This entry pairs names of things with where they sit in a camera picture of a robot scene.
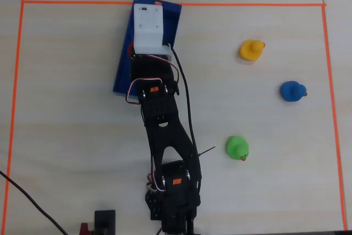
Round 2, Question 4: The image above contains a green rubber duck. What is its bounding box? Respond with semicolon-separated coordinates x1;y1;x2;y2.
225;135;250;162

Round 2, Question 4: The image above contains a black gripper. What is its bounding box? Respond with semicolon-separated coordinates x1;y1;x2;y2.
130;52;178;81

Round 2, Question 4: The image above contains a yellow rubber duck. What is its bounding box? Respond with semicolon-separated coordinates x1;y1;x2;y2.
238;39;266;62

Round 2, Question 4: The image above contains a black zip tie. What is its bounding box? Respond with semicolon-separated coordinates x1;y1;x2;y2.
197;146;216;157

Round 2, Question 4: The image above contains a thin black camera cable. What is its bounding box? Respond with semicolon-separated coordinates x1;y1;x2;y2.
167;43;201;166

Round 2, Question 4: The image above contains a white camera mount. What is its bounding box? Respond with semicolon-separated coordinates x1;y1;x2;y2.
133;3;172;54

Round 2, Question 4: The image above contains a blue rubber duck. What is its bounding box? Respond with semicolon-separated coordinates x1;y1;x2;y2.
279;80;307;103

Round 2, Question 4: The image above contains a thick black cable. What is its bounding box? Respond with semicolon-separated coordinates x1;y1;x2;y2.
0;170;68;235

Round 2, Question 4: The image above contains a white red servo wire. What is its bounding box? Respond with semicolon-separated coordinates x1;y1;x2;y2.
125;53;180;107

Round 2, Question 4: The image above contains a black table clamp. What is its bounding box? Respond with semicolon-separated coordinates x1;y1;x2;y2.
94;209;117;235

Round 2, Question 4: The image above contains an orange tape strip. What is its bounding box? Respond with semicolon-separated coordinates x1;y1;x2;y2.
21;0;327;7
321;4;348;232
1;0;26;235

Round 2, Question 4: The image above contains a blue plastic box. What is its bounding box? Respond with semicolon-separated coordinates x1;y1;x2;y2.
112;0;183;101

